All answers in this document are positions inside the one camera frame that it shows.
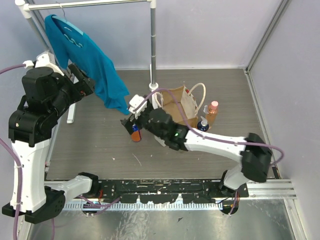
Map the orange bottle blue cap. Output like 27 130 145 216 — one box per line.
130 124 142 143

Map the canvas burlap tote bag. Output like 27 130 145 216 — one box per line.
152 83 206 128

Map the blue orange pump bottle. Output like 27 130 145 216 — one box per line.
197 116 209 132

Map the pink cap peach bottle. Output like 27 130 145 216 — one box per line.
203 101 219 129

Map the white bottle black cap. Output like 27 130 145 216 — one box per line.
154 136 167 147

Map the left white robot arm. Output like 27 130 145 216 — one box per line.
2 64 100 224

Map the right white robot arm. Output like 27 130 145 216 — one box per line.
121 101 272 197

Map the teal cloth shirt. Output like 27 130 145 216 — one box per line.
44 14 130 115

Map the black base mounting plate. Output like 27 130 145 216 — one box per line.
82 179 234 204

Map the white metal clothes rack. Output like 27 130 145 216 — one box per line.
13 0 159 125

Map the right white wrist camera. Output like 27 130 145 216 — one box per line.
128 94 148 119

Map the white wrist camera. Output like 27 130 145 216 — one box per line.
22 51 64 76
128 94 148 119

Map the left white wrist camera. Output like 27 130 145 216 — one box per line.
22 51 64 76

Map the aluminium frame rail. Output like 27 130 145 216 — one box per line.
23 178 298 212

